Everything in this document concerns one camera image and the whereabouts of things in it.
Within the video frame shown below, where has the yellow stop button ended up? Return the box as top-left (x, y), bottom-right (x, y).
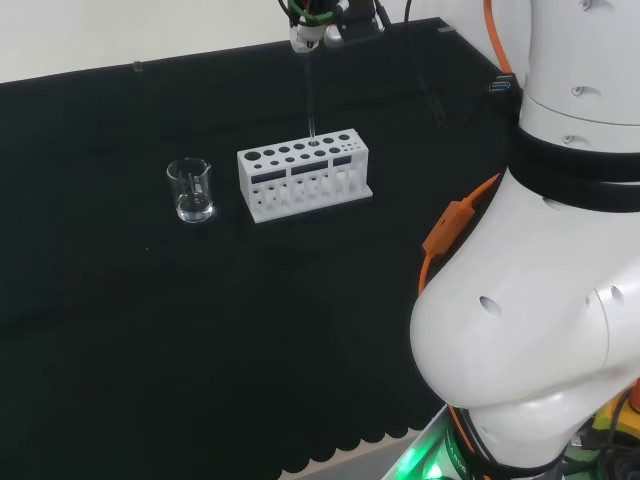
top-left (593, 378), bottom-right (640, 439)

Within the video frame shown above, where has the black bench cloth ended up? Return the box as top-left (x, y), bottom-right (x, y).
top-left (0, 17), bottom-right (524, 480)

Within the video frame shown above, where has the orange cable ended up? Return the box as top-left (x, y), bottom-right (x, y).
top-left (418, 0), bottom-right (517, 296)

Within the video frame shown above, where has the clear glass beaker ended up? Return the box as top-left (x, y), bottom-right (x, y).
top-left (166, 157), bottom-right (216, 225)

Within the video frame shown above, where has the white test tube rack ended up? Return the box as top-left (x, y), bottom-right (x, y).
top-left (236, 128), bottom-right (374, 224)

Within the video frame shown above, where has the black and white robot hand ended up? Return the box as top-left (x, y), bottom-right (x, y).
top-left (277, 0), bottom-right (351, 55)

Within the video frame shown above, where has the clear glass rod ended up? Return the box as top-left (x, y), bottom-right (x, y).
top-left (305, 48), bottom-right (317, 147)

